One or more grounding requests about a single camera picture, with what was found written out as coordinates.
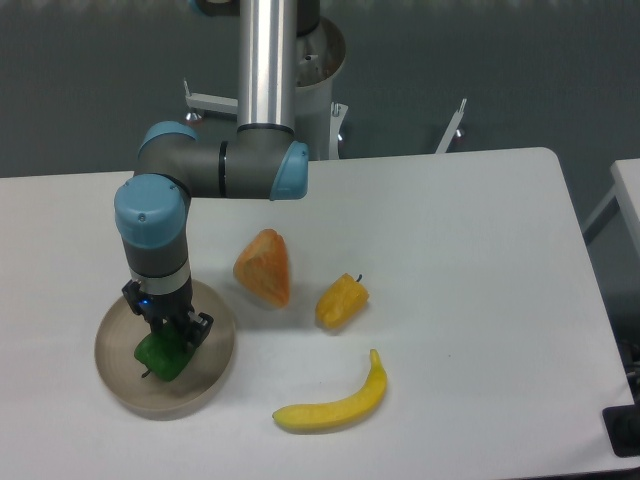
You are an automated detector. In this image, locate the yellow toy pepper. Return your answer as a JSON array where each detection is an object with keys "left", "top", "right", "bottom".
[{"left": 315, "top": 273, "right": 369, "bottom": 330}]

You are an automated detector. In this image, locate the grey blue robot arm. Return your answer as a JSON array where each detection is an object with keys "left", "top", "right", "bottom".
[{"left": 114, "top": 1, "right": 320, "bottom": 348}]

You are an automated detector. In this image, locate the yellow toy banana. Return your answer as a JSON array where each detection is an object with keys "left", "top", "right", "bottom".
[{"left": 272, "top": 349, "right": 388, "bottom": 433}]

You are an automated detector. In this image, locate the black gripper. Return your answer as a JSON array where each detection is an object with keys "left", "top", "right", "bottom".
[{"left": 122, "top": 279, "right": 214, "bottom": 347}]

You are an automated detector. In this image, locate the green toy pepper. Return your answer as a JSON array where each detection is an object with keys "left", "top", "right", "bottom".
[{"left": 134, "top": 323, "right": 195, "bottom": 382}]

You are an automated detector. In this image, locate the orange toy bread wedge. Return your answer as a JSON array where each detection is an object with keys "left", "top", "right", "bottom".
[{"left": 233, "top": 229, "right": 290, "bottom": 308}]

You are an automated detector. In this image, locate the beige round plate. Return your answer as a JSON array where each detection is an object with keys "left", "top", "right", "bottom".
[{"left": 94, "top": 280, "right": 235, "bottom": 420}]

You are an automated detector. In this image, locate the black device at edge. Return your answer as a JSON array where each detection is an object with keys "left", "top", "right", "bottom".
[{"left": 602, "top": 404, "right": 640, "bottom": 458}]

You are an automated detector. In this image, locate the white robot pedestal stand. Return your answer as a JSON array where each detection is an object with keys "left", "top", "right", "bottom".
[{"left": 180, "top": 14, "right": 469, "bottom": 162}]

